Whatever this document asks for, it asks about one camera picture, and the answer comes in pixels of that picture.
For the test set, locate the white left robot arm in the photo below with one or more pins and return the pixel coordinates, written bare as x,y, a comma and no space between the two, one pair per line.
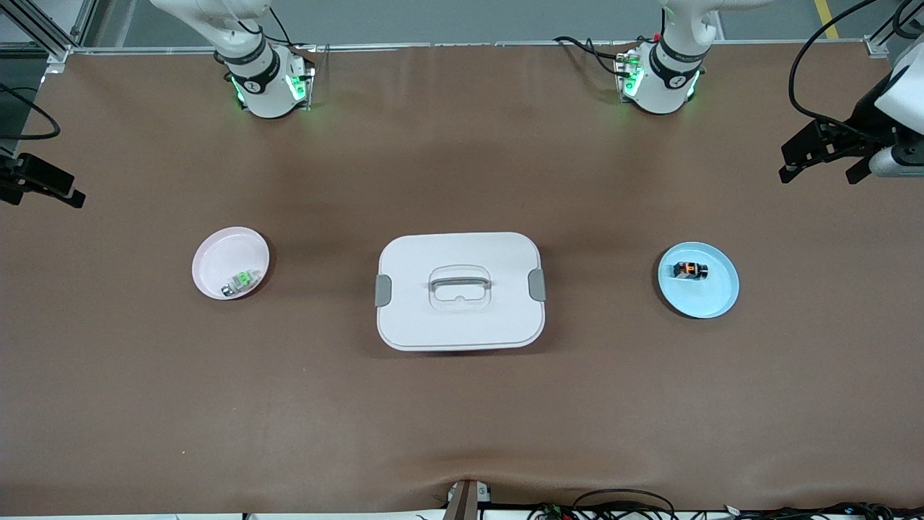
664,87

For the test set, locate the light blue round plate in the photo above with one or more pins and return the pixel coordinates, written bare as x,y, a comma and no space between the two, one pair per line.
704,300

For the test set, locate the green push-button switch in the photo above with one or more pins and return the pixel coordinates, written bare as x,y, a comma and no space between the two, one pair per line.
244,279

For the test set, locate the metal clamp bracket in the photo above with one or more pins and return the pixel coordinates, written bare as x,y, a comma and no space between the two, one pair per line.
465,502

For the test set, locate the pale pink round plate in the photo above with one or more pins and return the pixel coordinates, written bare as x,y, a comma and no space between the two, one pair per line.
227,256

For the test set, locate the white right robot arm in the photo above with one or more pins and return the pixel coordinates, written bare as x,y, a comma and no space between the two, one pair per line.
267,94

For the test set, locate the aluminium frame strut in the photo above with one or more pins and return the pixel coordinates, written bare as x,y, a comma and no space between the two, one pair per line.
884,40
43,32

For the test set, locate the brown table cover mat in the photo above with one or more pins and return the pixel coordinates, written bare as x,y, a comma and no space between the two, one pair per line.
462,412

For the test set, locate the orange and black switch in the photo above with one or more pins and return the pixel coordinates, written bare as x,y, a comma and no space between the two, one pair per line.
689,271

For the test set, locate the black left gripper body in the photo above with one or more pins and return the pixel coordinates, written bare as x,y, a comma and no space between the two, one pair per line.
864,113

